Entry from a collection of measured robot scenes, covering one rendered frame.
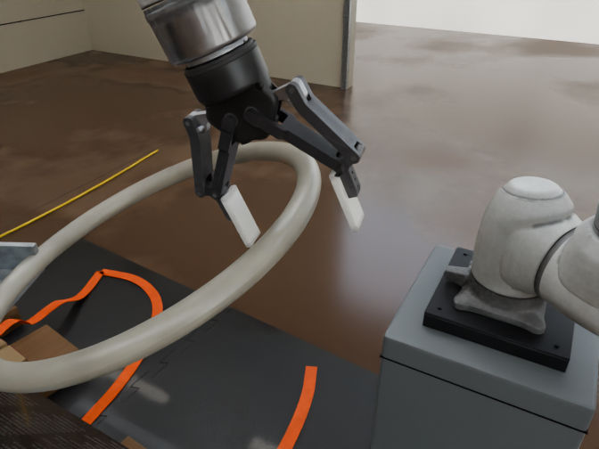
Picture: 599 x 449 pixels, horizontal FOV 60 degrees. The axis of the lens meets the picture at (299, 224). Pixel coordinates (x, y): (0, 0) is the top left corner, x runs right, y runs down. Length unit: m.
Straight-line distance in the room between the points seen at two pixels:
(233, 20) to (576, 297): 0.73
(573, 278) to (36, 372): 0.79
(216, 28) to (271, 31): 5.35
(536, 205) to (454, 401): 0.43
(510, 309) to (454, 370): 0.17
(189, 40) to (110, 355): 0.29
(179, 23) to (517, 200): 0.73
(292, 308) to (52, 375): 1.91
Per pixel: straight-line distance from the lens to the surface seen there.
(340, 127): 0.50
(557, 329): 1.17
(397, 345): 1.11
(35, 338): 2.30
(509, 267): 1.06
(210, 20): 0.47
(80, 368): 0.52
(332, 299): 2.44
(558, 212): 1.03
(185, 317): 0.49
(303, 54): 5.67
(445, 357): 1.09
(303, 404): 1.98
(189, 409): 2.02
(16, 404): 1.27
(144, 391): 2.11
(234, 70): 0.49
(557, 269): 1.00
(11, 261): 0.90
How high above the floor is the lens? 1.55
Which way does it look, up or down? 31 degrees down
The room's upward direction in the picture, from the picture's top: straight up
